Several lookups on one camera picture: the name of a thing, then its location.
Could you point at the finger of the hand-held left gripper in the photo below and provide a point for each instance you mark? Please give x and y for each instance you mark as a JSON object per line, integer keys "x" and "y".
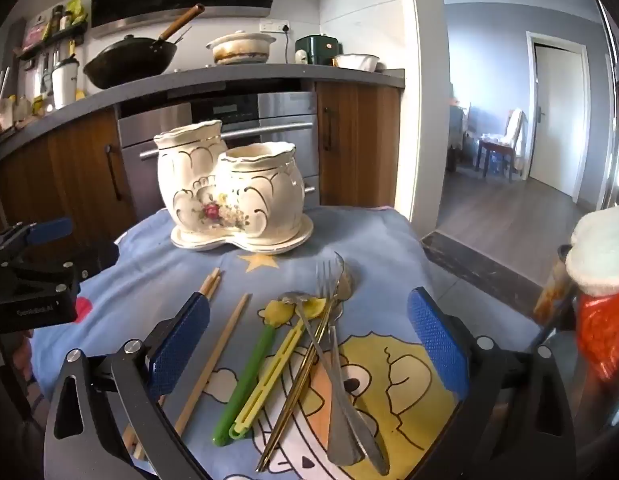
{"x": 91, "y": 257}
{"x": 49, "y": 230}

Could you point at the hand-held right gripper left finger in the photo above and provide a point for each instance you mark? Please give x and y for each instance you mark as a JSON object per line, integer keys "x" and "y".
{"x": 182, "y": 345}

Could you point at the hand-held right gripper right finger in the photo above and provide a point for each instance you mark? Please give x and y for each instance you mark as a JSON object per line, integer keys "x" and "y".
{"x": 437, "y": 342}

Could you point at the wooden chopstick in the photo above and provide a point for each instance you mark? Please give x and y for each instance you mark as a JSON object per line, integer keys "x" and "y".
{"x": 209, "y": 285}
{"x": 214, "y": 360}
{"x": 217, "y": 282}

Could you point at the gold fork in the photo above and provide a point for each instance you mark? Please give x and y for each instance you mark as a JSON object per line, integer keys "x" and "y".
{"x": 289, "y": 402}

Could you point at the silver flower-shaped spoon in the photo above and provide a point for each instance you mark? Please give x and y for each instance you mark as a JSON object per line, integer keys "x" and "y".
{"x": 377, "y": 452}

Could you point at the floral ceramic utensil holder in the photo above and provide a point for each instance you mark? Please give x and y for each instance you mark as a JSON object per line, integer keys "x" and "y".
{"x": 199, "y": 180}

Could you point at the silver fork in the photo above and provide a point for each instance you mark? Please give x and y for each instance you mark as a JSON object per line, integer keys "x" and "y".
{"x": 345, "y": 445}

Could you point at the wide wooden cabinet door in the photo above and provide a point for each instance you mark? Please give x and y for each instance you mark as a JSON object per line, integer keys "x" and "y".
{"x": 64, "y": 175}

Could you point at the blue cartoon printed blanket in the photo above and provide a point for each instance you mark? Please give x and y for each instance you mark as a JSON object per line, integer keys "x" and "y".
{"x": 389, "y": 240}

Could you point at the brown stained bottle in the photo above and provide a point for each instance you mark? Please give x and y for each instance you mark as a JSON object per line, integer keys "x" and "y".
{"x": 552, "y": 290}

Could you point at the stainless steel oven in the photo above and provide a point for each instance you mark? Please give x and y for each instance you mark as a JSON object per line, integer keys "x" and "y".
{"x": 139, "y": 135}

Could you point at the white tumbler with black lid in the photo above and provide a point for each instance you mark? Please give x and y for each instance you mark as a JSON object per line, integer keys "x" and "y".
{"x": 65, "y": 85}

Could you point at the red and white fuzzy cloth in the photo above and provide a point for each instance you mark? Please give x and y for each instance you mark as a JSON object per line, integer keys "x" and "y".
{"x": 604, "y": 260}

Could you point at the narrow wooden cabinet door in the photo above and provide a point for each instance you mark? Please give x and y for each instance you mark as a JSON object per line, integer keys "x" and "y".
{"x": 364, "y": 145}

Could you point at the wooden chair with white cloth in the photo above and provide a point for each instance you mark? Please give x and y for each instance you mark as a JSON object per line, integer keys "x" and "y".
{"x": 514, "y": 132}

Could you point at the white door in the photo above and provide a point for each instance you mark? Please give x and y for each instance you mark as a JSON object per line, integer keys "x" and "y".
{"x": 557, "y": 120}

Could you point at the white clay pot with lid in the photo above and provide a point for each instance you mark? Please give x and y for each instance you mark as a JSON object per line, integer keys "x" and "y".
{"x": 239, "y": 47}

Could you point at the grey kitchen countertop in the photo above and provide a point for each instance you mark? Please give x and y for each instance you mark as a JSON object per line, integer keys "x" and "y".
{"x": 289, "y": 74}

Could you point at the white bowl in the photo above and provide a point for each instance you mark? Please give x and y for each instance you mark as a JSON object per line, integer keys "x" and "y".
{"x": 357, "y": 62}

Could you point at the green kitchen appliance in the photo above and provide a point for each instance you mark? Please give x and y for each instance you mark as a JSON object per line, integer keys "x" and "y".
{"x": 317, "y": 47}

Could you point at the wall shelf with spice packets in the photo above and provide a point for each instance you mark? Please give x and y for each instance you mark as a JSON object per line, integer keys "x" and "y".
{"x": 49, "y": 32}

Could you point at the white wall socket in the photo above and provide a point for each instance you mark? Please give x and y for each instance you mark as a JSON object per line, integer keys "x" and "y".
{"x": 274, "y": 25}

